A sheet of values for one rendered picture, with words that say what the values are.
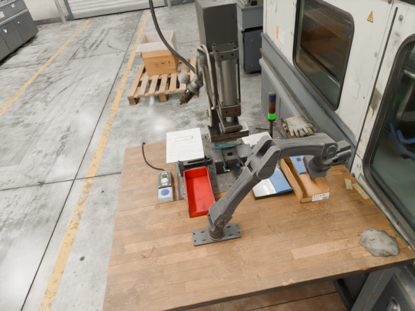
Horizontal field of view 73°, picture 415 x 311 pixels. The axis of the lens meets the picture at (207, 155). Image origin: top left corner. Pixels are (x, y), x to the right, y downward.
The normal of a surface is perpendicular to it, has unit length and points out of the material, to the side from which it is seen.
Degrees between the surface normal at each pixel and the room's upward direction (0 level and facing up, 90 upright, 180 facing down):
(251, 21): 90
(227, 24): 90
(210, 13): 90
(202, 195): 0
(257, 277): 0
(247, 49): 90
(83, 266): 0
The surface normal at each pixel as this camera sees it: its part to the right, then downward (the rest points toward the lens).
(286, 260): -0.11, -0.77
